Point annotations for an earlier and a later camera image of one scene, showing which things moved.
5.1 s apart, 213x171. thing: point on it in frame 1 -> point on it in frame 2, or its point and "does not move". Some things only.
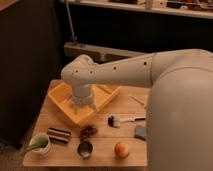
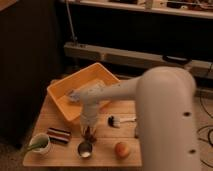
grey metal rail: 99,54 does not move
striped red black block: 58,135 does not move
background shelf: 195,8 does not move
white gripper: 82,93 -> 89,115
